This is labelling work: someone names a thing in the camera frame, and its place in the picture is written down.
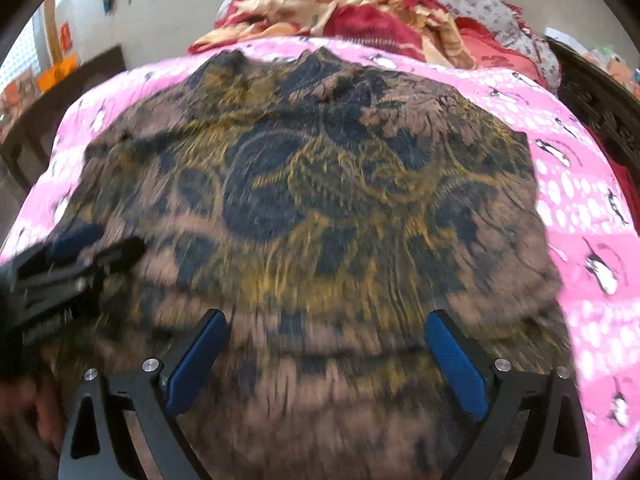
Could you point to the brown floral batik shirt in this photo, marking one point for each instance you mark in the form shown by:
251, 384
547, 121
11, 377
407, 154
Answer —
310, 200

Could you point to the window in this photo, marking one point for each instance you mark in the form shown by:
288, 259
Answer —
25, 55

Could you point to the orange wall sticker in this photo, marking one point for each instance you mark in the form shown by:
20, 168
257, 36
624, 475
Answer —
64, 35

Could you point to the white paper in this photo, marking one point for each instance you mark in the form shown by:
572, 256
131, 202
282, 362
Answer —
560, 35

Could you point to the red orange floral blanket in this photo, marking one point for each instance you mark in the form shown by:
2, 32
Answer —
360, 15

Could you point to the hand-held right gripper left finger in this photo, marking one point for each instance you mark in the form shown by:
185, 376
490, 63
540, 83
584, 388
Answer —
195, 365

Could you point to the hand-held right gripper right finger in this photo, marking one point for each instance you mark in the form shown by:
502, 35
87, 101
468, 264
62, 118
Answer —
457, 365

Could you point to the dark wooden table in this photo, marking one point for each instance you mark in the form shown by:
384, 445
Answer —
100, 70

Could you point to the dark carved wooden headboard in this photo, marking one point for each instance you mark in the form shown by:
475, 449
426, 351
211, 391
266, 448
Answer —
595, 95

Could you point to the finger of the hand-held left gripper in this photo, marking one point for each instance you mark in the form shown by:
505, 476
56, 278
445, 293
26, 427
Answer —
75, 237
120, 255

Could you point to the pink penguin print blanket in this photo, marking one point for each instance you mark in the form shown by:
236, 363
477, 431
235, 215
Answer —
590, 240

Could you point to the person's left hand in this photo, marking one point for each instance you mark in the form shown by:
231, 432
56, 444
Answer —
35, 415

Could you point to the orange box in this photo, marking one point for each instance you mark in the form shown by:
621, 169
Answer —
57, 72

